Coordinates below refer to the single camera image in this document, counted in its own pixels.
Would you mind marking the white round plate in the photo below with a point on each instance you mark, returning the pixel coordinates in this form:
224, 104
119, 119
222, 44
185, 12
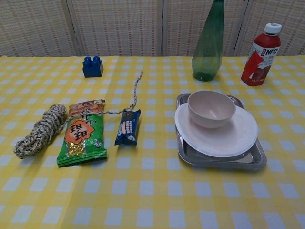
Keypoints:
228, 140

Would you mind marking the beige bowl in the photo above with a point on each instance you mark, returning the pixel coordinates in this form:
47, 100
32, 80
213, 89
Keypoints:
209, 112

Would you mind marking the red NFC juice bottle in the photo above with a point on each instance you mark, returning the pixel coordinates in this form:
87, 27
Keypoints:
261, 57

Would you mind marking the green snack packet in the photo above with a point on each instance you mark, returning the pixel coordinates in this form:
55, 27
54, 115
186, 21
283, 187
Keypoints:
82, 136

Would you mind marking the blue toy building block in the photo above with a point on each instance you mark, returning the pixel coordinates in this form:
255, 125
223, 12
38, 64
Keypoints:
92, 68

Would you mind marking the blue cookie packet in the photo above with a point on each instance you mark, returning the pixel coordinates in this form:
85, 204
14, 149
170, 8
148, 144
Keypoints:
127, 127

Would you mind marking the beige woven folding screen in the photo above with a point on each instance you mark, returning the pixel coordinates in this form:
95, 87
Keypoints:
119, 26

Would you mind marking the green plastic bottle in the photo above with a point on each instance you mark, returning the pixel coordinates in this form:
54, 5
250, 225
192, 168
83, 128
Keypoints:
206, 47

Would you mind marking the yellow checkered tablecloth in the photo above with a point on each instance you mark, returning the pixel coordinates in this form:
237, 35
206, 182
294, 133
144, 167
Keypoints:
143, 190

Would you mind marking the stainless steel tray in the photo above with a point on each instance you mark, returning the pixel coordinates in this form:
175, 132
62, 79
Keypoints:
214, 163

